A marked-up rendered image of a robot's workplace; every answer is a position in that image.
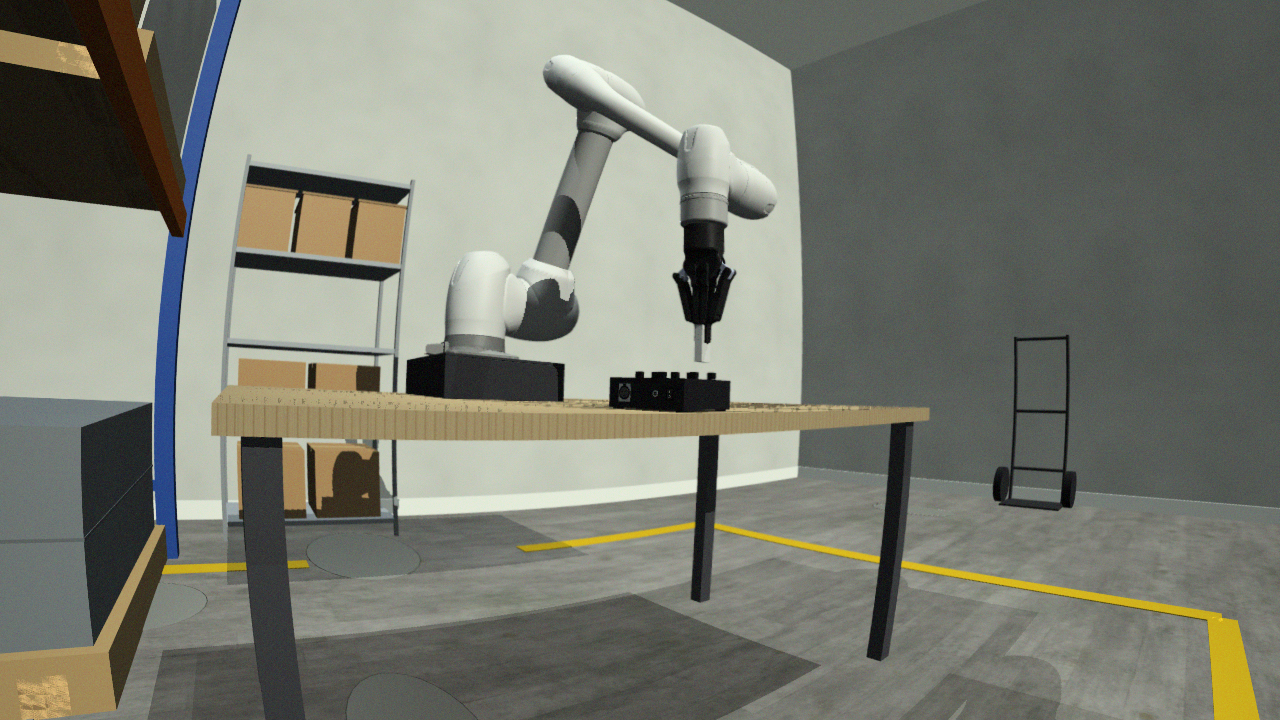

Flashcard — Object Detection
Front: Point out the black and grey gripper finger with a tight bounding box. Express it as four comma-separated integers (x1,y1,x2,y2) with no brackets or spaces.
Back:
698,261,736,363
672,263,701,363

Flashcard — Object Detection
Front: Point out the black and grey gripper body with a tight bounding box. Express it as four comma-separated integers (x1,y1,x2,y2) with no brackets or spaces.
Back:
684,223,724,283

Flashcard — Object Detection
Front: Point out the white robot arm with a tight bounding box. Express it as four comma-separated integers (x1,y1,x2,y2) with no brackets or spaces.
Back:
422,55,777,359

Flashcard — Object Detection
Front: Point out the dark grey lighting desk panel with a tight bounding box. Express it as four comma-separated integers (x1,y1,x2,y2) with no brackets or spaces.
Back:
609,372,730,413

